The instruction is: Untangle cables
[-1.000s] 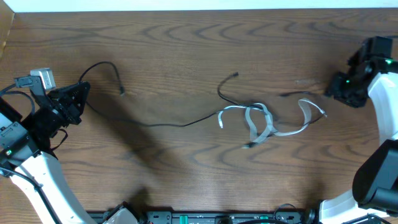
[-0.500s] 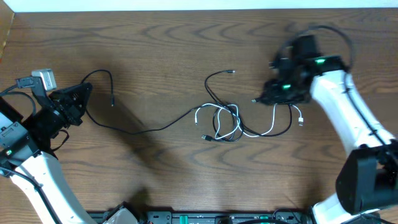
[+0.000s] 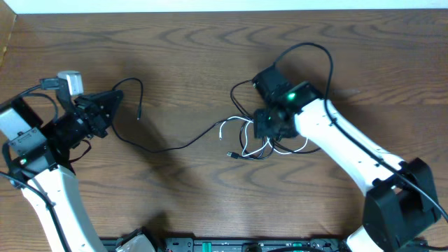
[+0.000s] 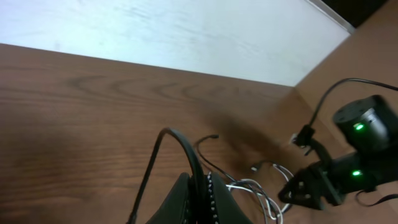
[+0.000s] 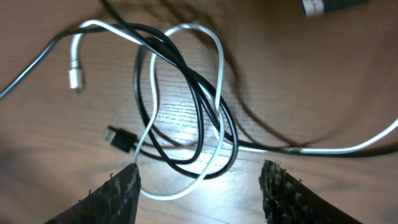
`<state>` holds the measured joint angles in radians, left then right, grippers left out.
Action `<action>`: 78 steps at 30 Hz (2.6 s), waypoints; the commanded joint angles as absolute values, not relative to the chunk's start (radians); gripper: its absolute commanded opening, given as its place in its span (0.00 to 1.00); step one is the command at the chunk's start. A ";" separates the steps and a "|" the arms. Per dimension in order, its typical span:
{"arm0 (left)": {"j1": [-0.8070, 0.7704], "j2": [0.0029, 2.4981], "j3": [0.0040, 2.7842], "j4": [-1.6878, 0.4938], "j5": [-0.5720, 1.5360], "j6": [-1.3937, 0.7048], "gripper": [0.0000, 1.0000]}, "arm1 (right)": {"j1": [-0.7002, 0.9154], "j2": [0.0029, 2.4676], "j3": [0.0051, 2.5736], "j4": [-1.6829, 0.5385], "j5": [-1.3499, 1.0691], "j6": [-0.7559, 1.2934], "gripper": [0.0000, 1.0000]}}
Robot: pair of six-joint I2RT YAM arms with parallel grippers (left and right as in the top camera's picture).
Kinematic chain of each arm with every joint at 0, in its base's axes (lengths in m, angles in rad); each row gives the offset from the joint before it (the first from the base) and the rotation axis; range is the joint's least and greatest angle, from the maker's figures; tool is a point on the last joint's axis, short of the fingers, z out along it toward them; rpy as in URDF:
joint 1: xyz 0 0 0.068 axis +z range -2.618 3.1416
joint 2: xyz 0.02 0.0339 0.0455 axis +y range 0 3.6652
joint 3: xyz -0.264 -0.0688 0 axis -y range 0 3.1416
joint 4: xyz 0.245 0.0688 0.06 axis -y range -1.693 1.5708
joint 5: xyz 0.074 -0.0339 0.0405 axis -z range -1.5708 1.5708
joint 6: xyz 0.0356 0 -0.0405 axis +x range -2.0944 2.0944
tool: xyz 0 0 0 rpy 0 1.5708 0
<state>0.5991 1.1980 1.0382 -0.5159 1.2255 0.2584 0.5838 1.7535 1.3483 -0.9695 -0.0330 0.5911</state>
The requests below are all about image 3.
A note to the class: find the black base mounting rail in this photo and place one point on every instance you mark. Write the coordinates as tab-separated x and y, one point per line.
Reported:
188	244

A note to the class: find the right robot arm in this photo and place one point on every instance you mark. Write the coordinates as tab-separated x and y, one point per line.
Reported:
400	197

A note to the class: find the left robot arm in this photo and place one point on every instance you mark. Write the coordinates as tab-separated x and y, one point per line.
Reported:
38	159

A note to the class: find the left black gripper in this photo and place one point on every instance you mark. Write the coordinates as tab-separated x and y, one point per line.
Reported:
91	114

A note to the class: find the green clamp handle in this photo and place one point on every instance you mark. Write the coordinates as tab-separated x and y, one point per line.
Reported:
206	247

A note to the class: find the cardboard box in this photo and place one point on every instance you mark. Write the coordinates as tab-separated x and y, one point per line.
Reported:
7	22

